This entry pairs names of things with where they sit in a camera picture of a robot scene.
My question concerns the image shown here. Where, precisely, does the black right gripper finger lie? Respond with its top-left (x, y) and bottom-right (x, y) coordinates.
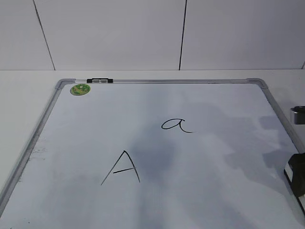
top-left (288, 153), bottom-right (305, 197)

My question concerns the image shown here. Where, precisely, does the white eraser with black felt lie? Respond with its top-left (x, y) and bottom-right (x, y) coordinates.
top-left (284, 164), bottom-right (305, 214)

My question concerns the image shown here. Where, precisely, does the round green magnet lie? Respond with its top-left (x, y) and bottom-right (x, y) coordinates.
top-left (70, 83), bottom-right (91, 96)

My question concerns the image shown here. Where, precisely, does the white board with grey frame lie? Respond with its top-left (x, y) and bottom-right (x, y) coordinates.
top-left (0, 79), bottom-right (305, 229)

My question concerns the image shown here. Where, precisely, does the black and grey frame clip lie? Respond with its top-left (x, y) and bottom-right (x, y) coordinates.
top-left (86, 78), bottom-right (113, 83)

